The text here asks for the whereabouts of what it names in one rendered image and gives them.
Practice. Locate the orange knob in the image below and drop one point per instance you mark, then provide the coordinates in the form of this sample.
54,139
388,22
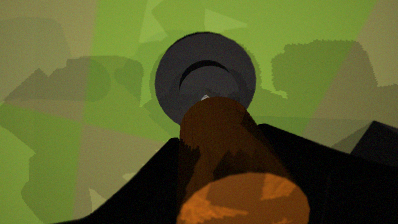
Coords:
229,173

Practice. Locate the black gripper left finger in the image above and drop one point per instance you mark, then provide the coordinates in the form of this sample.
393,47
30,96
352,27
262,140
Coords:
148,198

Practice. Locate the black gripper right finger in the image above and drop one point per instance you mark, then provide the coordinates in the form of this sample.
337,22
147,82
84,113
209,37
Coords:
340,188

